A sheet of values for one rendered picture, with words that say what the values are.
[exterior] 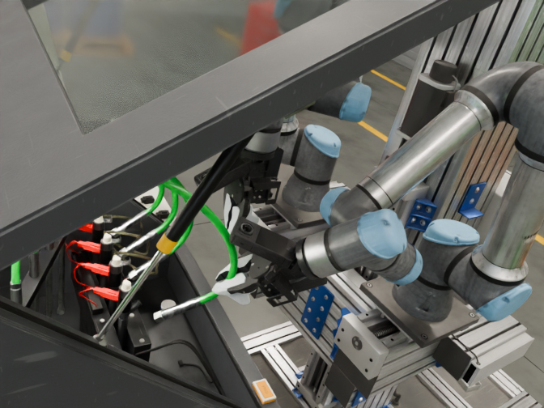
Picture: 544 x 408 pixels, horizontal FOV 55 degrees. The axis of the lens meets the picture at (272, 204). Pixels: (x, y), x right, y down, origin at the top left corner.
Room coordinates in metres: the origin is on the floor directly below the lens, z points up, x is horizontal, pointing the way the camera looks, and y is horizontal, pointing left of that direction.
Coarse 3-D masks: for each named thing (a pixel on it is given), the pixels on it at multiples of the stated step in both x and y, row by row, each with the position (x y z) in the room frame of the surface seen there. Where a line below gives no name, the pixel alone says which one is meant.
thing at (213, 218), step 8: (168, 184) 0.73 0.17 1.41; (176, 184) 0.74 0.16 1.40; (176, 192) 0.73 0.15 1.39; (184, 192) 0.73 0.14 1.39; (208, 208) 0.75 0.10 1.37; (208, 216) 0.74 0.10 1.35; (216, 216) 0.75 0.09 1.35; (216, 224) 0.74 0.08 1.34; (224, 232) 0.75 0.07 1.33; (224, 240) 0.75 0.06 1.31; (232, 248) 0.75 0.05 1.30; (232, 256) 0.75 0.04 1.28; (16, 264) 0.67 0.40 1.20; (232, 264) 0.75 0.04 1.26; (16, 272) 0.68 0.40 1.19; (232, 272) 0.75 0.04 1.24; (16, 280) 0.67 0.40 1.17; (224, 280) 0.76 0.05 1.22; (16, 288) 0.67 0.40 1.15; (208, 296) 0.75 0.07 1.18; (216, 296) 0.75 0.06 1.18
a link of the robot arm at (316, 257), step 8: (320, 232) 0.73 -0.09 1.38; (312, 240) 0.72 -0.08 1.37; (320, 240) 0.71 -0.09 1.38; (304, 248) 0.71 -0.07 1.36; (312, 248) 0.71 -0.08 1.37; (320, 248) 0.70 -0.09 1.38; (304, 256) 0.71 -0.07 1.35; (312, 256) 0.70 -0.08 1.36; (320, 256) 0.69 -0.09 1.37; (312, 264) 0.69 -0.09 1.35; (320, 264) 0.69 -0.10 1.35; (328, 264) 0.69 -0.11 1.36; (312, 272) 0.70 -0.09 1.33; (320, 272) 0.69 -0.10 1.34; (328, 272) 0.69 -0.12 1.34; (336, 272) 0.69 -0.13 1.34
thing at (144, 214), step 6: (162, 186) 1.07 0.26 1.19; (162, 192) 1.07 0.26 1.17; (156, 198) 1.07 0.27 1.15; (162, 198) 1.07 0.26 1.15; (156, 204) 1.06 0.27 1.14; (144, 210) 1.05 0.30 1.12; (150, 210) 1.06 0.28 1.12; (138, 216) 1.04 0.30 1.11; (144, 216) 1.05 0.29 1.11; (126, 222) 1.03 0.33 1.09; (132, 222) 1.03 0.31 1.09; (114, 228) 1.02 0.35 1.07; (120, 228) 1.02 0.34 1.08; (126, 228) 1.02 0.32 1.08; (114, 234) 1.00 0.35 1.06; (120, 234) 1.01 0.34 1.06
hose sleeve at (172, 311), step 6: (192, 300) 0.74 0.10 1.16; (198, 300) 0.74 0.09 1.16; (174, 306) 0.74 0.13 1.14; (180, 306) 0.74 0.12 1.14; (186, 306) 0.74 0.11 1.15; (192, 306) 0.74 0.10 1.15; (198, 306) 0.74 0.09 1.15; (162, 312) 0.73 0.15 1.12; (168, 312) 0.73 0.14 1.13; (174, 312) 0.73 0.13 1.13; (180, 312) 0.73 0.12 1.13
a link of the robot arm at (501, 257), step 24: (528, 72) 0.97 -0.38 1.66; (528, 96) 0.93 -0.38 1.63; (528, 120) 0.92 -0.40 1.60; (528, 144) 0.91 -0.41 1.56; (528, 168) 0.92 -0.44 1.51; (504, 192) 0.96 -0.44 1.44; (528, 192) 0.91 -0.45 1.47; (504, 216) 0.94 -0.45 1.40; (528, 216) 0.91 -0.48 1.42; (504, 240) 0.93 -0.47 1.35; (528, 240) 0.92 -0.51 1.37; (480, 264) 0.95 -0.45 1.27; (504, 264) 0.93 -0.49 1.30; (456, 288) 0.98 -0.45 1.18; (480, 288) 0.93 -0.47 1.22; (504, 288) 0.92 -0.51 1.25; (528, 288) 0.93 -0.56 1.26; (480, 312) 0.93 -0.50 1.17; (504, 312) 0.92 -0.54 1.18
